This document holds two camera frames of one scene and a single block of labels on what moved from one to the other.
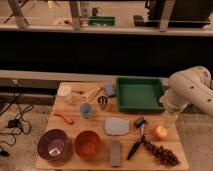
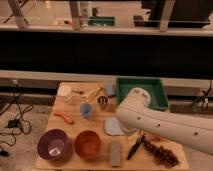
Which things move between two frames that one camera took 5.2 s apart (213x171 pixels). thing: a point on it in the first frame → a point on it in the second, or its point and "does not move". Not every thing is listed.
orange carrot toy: x=64 y=117 does not move
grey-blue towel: x=116 y=126 does not move
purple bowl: x=52 y=144 does not move
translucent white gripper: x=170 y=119 → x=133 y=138
